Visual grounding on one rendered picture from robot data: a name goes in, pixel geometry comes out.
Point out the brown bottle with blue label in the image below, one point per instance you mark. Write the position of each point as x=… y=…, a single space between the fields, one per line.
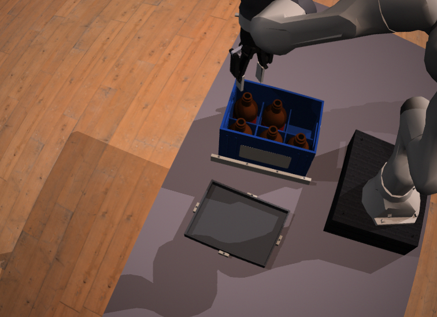
x=299 y=140

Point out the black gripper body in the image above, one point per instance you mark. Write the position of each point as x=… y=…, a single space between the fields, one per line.
x=247 y=41

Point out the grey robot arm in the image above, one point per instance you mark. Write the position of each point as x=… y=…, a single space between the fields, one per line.
x=392 y=196

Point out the dark blue crate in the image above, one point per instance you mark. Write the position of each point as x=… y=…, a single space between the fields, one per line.
x=303 y=118

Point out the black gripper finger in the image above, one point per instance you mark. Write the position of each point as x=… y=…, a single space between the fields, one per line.
x=238 y=70
x=263 y=59

